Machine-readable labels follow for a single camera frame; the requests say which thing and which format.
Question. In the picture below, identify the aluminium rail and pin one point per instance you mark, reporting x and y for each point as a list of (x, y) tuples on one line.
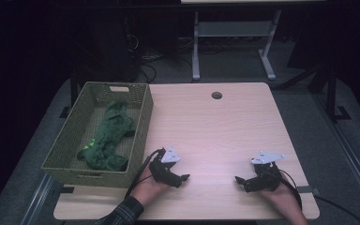
[(350, 146), (37, 200)]

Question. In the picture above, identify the grey metal desk frame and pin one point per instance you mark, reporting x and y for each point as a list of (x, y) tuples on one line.
[(234, 28)]

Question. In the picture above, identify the dark computer tower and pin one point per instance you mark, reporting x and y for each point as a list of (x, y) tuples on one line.
[(112, 47)]

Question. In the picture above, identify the grey tape strip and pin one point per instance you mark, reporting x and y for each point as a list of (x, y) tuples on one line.
[(307, 189)]

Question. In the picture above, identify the person's left hand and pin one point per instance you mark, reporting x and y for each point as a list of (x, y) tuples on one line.
[(147, 189)]

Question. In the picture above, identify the green woven basket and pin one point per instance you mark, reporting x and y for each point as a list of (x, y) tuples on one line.
[(75, 131)]

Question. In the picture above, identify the person's right hand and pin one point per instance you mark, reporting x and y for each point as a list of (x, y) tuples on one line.
[(284, 200)]

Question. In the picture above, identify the black table clamp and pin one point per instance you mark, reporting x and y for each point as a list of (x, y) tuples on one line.
[(66, 189)]

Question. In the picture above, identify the black metal stand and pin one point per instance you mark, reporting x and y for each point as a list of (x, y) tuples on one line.
[(332, 93)]

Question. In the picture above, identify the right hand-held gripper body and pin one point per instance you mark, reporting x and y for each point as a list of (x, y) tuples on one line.
[(268, 178)]

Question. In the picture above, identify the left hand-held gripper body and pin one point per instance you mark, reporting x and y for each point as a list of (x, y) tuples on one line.
[(159, 173)]

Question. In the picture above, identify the green plush pet garment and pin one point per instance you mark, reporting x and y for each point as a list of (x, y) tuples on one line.
[(109, 134)]

